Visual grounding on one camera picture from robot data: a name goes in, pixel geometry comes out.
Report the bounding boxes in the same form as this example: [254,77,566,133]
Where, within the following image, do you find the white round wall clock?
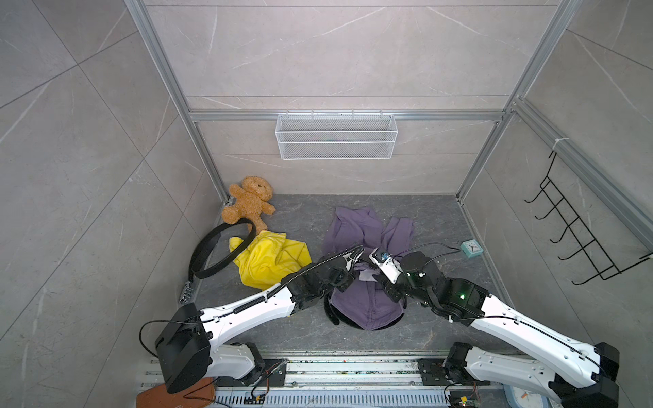
[503,384,550,408]

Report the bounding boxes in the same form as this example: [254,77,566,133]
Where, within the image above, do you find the black wire hook rack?
[524,152,652,286]

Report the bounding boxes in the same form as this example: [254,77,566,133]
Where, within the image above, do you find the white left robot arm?
[155,246,363,394]

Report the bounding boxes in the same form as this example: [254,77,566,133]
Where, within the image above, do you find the purple trousers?
[322,207,414,303]

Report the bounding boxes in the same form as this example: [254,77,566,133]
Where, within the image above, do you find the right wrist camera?
[369,248,403,285]

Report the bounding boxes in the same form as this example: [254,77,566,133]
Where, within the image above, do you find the small green alarm clock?
[461,239,484,258]

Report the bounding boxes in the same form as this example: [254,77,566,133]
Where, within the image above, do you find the white wire mesh basket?
[275,113,398,161]

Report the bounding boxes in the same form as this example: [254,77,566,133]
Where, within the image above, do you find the metal base rail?
[137,351,562,408]

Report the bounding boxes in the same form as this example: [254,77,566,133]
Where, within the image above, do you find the brown flat board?
[136,378,216,408]

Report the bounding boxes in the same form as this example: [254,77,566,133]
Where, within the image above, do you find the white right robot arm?
[370,249,620,407]

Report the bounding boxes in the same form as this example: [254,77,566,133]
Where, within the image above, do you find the brown teddy bear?
[222,176,276,235]

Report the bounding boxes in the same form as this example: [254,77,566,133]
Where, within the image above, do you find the yellow trousers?
[234,231,312,290]

